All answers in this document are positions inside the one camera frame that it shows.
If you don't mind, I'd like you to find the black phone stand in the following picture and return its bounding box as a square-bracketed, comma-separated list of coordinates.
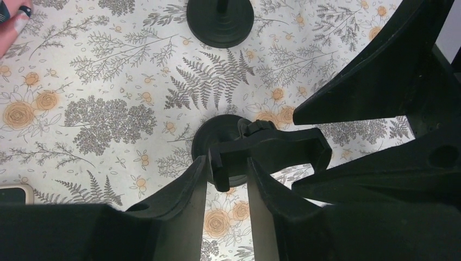
[186, 0, 254, 48]
[191, 114, 332, 192]

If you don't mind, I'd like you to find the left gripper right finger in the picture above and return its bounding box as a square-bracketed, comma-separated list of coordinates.
[247, 159, 460, 260]

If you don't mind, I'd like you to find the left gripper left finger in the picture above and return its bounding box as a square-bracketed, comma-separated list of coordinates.
[1, 156, 207, 260]

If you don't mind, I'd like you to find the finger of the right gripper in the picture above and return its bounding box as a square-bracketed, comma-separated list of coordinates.
[293, 1, 453, 125]
[291, 122, 460, 206]

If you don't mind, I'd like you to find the pink floral crumpled cloth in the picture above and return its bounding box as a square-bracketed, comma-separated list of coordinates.
[1, 0, 33, 58]

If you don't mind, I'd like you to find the phone with cream case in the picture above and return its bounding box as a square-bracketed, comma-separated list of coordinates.
[1, 184, 34, 205]

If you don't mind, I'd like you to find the floral patterned table mat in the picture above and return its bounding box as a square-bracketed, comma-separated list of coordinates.
[0, 0, 416, 261]

